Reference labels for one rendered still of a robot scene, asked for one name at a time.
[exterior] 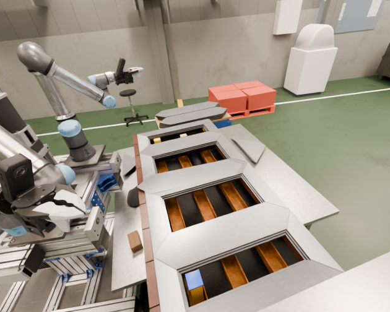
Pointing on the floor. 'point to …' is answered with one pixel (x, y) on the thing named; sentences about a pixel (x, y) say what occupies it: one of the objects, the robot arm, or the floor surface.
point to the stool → (131, 106)
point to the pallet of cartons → (244, 98)
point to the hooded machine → (311, 60)
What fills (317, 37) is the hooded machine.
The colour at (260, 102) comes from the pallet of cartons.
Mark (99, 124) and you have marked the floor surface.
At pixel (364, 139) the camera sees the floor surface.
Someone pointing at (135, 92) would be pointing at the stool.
